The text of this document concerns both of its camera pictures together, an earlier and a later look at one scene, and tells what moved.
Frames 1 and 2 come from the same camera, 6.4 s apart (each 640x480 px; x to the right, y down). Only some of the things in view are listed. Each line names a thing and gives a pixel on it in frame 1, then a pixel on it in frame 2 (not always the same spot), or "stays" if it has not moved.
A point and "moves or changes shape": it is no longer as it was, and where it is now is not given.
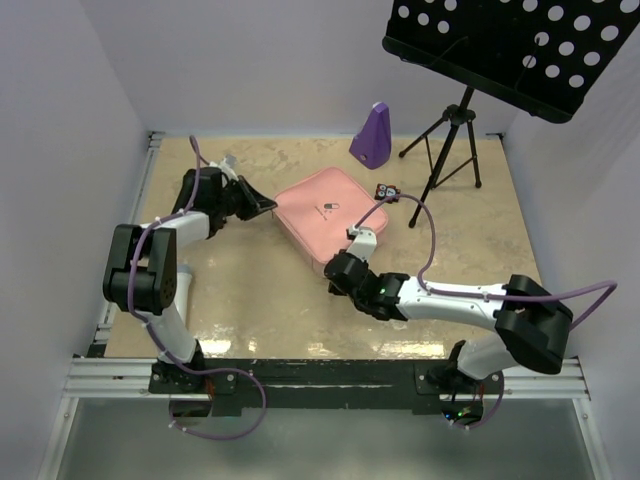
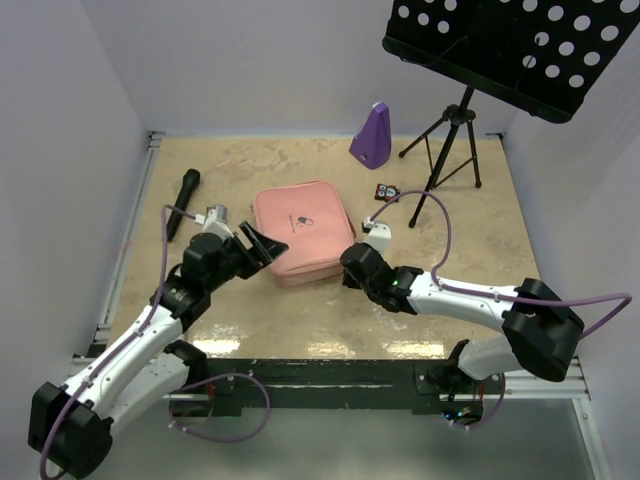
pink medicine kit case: [315, 213] moves or changes shape
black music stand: [539, 57] stays
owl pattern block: [386, 190] stays
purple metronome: [371, 145] stays
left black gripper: [253, 202] to [261, 251]
